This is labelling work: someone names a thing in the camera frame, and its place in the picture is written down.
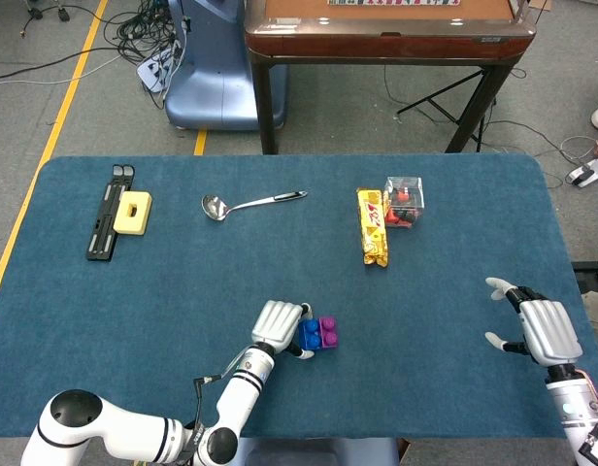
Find black chair casters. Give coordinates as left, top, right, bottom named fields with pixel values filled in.
left=24, top=0, right=72, bottom=23

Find blue-grey robot torso base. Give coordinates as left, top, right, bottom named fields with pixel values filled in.
left=230, top=436, right=401, bottom=466

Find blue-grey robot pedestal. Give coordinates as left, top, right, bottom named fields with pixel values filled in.
left=164, top=0, right=289, bottom=131

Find clear plastic box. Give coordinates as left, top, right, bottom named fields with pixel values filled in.
left=382, top=175, right=425, bottom=230

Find black folding stand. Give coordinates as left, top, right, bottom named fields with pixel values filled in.
left=85, top=164, right=136, bottom=262

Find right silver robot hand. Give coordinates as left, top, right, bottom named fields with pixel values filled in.
left=483, top=277, right=584, bottom=368

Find brown mahjong table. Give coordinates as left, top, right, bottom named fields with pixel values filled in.
left=244, top=0, right=538, bottom=155

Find blue felt table mat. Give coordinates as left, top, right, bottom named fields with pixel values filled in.
left=0, top=153, right=598, bottom=441

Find white power strip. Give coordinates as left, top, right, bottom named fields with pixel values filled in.
left=136, top=46, right=182, bottom=94

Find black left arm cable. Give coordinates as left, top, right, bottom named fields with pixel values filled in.
left=191, top=373, right=232, bottom=438

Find yellow snack packet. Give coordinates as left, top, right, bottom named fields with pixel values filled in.
left=355, top=187, right=391, bottom=268

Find yellow sponge with hole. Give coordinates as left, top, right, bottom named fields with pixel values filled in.
left=113, top=190, right=153, bottom=237

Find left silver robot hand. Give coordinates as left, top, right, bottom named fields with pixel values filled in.
left=249, top=299, right=316, bottom=361

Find black floor cable bundle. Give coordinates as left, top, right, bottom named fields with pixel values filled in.
left=102, top=0, right=183, bottom=64

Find metal ladle black handle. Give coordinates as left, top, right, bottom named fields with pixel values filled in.
left=200, top=190, right=309, bottom=222

